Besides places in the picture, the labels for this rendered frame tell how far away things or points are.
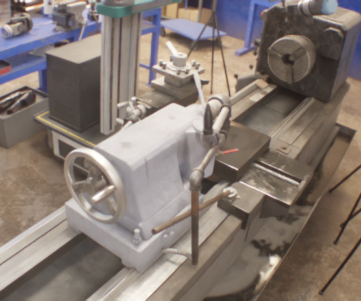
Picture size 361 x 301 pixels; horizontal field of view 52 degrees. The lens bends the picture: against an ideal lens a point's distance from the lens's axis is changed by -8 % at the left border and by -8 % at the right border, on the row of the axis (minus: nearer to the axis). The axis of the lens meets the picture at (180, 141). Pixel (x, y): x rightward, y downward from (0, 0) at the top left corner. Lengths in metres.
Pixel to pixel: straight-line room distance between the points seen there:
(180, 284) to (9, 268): 0.51
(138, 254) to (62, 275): 0.32
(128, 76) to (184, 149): 1.62
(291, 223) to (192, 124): 1.04
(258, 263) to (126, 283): 0.86
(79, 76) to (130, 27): 0.47
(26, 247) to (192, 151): 0.61
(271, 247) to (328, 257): 0.74
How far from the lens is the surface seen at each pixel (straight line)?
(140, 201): 1.10
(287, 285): 2.37
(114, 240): 1.16
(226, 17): 6.36
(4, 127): 3.19
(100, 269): 1.35
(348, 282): 2.53
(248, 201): 1.42
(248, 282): 1.78
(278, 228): 2.07
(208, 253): 1.28
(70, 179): 1.14
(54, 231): 1.33
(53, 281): 1.32
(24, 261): 1.25
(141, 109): 1.58
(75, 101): 2.69
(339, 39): 2.26
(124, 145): 1.11
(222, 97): 1.51
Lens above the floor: 1.77
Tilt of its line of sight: 32 degrees down
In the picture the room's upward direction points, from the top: 6 degrees clockwise
